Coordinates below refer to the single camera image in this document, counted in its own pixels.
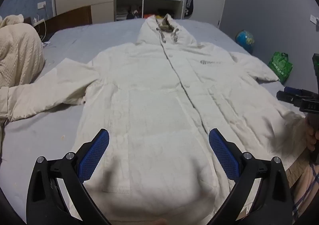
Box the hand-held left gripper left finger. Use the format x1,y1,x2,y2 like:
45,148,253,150
26,128,111,225

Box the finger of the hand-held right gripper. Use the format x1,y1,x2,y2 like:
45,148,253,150
284,87,319,97
276,91,303,107

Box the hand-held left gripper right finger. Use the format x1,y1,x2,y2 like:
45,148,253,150
207,128,292,225

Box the white hooded coat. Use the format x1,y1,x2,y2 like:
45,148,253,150
0,14,308,225

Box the person's right forearm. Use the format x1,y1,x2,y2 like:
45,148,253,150
290,158,319,225

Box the person's right hand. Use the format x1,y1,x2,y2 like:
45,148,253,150
306,118,319,152

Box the green shopping bag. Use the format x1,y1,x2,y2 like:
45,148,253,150
269,52,293,84

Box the blue globe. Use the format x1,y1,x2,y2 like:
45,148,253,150
235,30,255,54

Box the bed with grey sheet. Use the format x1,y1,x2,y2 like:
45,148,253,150
0,19,319,225

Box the cream quilted blanket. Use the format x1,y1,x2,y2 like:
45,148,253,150
0,14,46,88

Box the brown wooden headboard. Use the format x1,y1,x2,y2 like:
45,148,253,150
32,5,93,41

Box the white charger cable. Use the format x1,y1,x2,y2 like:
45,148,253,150
32,15,49,42

